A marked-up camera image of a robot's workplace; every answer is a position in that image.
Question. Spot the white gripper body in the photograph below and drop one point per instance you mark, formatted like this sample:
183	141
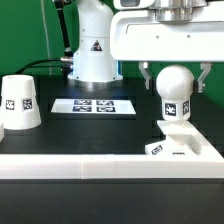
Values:
137	36

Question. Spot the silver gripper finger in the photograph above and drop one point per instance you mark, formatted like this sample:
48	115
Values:
199	84
150	81

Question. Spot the white lamp bulb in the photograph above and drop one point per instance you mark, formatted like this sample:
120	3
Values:
174	85

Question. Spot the white lamp base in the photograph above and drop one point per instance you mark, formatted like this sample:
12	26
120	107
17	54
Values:
176	142

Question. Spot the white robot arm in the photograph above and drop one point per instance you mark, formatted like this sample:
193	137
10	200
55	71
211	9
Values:
93	62

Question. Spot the white lamp hood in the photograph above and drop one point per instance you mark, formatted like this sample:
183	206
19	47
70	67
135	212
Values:
19	109

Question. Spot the white marker tag sheet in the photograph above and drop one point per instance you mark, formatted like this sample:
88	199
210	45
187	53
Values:
93	106

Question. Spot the small white block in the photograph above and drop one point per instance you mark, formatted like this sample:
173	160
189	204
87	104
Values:
1	131

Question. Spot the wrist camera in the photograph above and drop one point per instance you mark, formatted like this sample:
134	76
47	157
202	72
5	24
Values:
132	4

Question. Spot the white L-shaped wall fence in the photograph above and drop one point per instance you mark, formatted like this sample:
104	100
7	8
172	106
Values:
205	163

